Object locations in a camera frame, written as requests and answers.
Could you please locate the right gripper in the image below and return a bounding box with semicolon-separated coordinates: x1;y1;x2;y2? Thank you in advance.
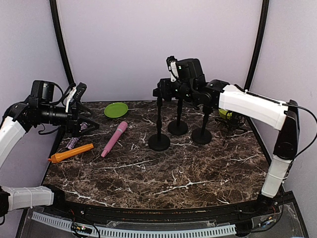
158;78;195;101

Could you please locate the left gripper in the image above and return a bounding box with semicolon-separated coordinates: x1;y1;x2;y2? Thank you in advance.
39;101;99;137

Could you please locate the purple glitter microphone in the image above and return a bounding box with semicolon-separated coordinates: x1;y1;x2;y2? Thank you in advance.
66;122;88;150

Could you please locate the pink microphone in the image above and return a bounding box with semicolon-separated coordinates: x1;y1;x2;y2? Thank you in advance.
101;121;128;158

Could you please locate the black round-base stand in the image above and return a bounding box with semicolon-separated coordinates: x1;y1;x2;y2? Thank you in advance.
167;99;188;136
191;105;212;145
148;88;170;152

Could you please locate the orange microphone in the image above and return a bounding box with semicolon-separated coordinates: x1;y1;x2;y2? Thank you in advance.
48;143;94;164

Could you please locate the black tripod shock-mount stand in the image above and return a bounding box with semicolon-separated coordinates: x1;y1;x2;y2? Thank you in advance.
214;111;248;146

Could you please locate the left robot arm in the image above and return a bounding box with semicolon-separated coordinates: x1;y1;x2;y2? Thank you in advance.
0;80;100;217

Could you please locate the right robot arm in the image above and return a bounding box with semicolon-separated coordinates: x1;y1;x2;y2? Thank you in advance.
158;56;301;215

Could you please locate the lime green plate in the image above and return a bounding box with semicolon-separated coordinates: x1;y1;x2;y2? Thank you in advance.
104;102;128;119

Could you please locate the lime green bowl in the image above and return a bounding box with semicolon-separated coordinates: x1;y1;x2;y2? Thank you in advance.
218;109;232;119

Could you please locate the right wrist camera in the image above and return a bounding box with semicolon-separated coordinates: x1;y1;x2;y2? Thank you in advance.
166;56;179;82

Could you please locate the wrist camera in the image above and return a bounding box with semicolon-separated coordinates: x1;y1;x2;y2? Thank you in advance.
166;56;179;82
65;82;87;113

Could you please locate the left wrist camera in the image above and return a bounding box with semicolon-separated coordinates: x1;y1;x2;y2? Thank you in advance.
65;82;87;113

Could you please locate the black front rail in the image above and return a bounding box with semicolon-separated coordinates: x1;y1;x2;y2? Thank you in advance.
45;184;282;224

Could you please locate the white slotted cable duct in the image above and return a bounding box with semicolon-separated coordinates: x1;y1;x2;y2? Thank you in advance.
31;212;236;238

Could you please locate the black left frame post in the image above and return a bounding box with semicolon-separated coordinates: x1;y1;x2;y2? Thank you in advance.
49;0;75;85

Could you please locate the black frame post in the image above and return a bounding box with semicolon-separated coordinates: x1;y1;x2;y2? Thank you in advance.
244;0;270;90
49;0;75;85

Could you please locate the black right frame post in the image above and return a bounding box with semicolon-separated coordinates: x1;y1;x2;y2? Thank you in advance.
244;0;270;90

